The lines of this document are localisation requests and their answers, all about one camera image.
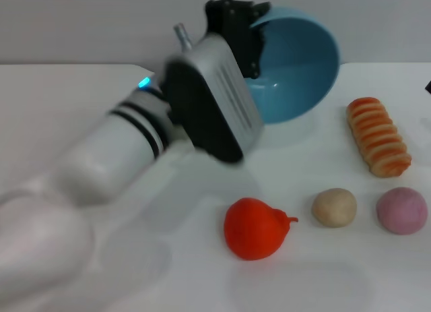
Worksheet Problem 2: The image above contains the pink round bun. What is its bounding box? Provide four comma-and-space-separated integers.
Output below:
376, 187, 429, 235

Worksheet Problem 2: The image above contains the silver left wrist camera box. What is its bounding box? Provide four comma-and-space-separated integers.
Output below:
160, 31, 264, 165

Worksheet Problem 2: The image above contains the orange toy fruit with stem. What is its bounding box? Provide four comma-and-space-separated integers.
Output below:
223, 197, 300, 261

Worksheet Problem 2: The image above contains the beige round bun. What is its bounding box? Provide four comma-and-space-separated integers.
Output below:
311, 187, 358, 228

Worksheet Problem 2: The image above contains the orange striped bread roll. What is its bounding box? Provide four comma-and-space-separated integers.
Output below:
347, 96, 413, 178

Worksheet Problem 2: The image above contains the blue bowl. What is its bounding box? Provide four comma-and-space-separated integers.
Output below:
242, 6, 341, 125

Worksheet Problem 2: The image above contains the left arm cable with plug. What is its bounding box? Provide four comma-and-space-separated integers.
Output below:
172, 23, 193, 53

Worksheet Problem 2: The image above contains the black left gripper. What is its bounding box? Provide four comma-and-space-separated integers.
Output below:
204, 0, 273, 81

